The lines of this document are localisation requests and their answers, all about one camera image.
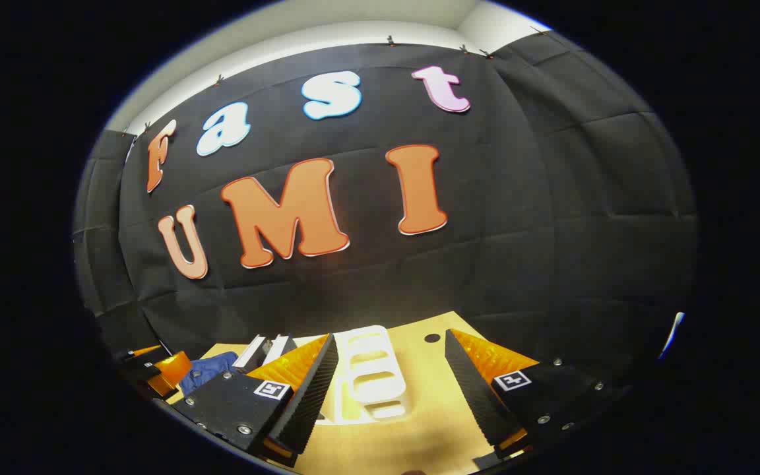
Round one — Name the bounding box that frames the white plastic bookshelf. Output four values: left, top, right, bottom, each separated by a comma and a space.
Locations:
291, 325, 415, 426

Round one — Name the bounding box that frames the black backdrop cloth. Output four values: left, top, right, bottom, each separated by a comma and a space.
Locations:
73, 30, 701, 396

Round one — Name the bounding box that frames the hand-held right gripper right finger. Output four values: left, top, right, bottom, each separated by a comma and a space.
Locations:
445, 329, 618, 459

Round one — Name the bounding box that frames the blue schoolbag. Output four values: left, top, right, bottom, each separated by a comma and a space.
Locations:
179, 352, 240, 396

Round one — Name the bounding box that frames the grey book with portrait cover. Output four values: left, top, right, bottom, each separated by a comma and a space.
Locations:
232, 334, 269, 371

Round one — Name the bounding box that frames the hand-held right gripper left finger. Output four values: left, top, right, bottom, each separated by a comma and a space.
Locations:
172, 333, 340, 468

